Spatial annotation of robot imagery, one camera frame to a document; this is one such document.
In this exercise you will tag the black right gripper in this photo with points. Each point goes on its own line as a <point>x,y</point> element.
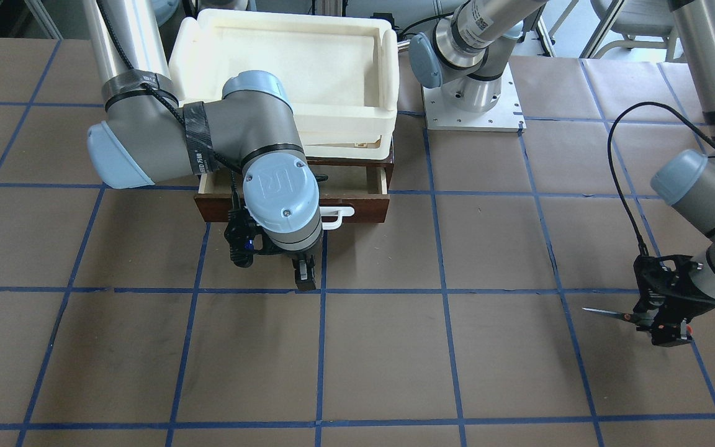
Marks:
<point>290,253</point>

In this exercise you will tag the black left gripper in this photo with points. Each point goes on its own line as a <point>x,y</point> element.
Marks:
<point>682,305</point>

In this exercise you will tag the orange grey handled scissors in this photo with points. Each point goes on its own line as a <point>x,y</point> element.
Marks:
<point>640,319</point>

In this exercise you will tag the wooden drawer with white handle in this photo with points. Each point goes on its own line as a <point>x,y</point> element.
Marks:
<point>365,188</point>

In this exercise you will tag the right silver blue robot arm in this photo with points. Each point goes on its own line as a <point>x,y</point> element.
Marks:
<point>149,137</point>

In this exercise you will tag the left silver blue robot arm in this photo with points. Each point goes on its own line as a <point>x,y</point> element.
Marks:
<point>466,45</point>

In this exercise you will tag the dark wooden drawer cabinet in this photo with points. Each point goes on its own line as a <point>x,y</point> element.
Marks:
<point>351,162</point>

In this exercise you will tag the white foam tray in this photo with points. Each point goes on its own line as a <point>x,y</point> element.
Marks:
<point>341,74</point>

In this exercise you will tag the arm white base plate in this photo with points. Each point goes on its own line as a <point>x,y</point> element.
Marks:
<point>474,105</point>

